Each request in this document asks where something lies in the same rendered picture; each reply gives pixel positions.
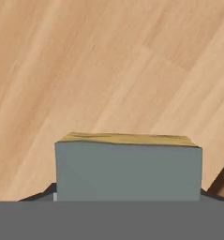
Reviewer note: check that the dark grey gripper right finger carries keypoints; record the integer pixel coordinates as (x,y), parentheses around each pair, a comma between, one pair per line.
(207,196)

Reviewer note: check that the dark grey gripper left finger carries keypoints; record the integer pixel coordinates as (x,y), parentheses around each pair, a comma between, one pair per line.
(47,195)

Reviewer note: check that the grey sponge with yellow top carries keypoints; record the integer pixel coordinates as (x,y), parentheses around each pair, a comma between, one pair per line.
(128,170)

